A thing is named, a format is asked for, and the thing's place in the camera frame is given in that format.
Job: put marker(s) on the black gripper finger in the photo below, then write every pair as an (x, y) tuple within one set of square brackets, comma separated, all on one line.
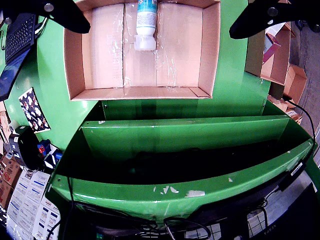
[(50, 10), (270, 15)]

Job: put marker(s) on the white bottle teal label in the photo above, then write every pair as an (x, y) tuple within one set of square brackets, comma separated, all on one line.
[(146, 22)]

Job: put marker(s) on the brown cardboard box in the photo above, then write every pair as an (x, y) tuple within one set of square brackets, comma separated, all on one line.
[(253, 55)]

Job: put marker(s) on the open empty cardboard box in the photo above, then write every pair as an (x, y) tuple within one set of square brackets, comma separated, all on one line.
[(295, 82)]

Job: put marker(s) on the shallow cardboard tray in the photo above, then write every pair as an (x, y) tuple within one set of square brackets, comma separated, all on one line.
[(180, 50)]

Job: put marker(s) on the blue red small item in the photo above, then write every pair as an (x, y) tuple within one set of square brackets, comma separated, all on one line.
[(46, 150)]

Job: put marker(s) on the small red-print cardboard box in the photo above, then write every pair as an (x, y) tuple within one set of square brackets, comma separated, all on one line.
[(8, 172)]

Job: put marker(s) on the black laptop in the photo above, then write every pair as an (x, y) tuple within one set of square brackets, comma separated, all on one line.
[(20, 37)]

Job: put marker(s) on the black white patterned card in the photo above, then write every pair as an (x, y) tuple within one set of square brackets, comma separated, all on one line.
[(33, 110)]

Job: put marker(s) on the white tape roll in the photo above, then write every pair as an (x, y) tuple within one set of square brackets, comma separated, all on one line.
[(13, 126)]

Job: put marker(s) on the black desktop device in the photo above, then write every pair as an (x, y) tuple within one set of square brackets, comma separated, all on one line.
[(26, 147)]

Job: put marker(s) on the green metal shelf unit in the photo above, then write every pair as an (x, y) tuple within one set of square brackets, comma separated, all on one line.
[(175, 132)]

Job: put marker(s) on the printed paper sheets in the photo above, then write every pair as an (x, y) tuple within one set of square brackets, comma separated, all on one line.
[(30, 200)]

